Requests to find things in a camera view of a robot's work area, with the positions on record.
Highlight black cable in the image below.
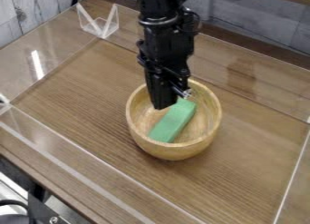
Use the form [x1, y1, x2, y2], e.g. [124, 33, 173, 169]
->
[0, 200, 33, 217]

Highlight green rectangular block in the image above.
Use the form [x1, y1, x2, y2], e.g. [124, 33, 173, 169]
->
[149, 99, 197, 143]

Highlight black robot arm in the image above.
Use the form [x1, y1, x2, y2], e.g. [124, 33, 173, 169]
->
[137, 0, 201, 110]

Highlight clear acrylic corner bracket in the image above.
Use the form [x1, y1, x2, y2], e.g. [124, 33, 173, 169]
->
[77, 4, 120, 39]

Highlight clear acrylic tray wall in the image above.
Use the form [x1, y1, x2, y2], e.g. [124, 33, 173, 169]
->
[0, 8, 310, 224]

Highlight black metal stand bracket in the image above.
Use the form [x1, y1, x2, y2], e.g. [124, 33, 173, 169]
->
[29, 194, 67, 224]

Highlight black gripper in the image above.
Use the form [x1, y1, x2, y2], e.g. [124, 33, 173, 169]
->
[137, 18, 197, 110]

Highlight wooden bowl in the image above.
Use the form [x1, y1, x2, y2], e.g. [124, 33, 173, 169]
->
[126, 79, 224, 161]

